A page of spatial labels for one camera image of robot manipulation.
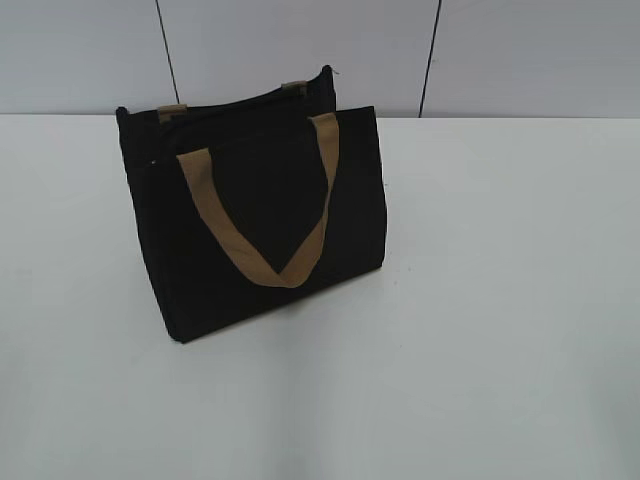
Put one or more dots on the black tote bag tan handles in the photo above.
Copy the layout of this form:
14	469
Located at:
249	206

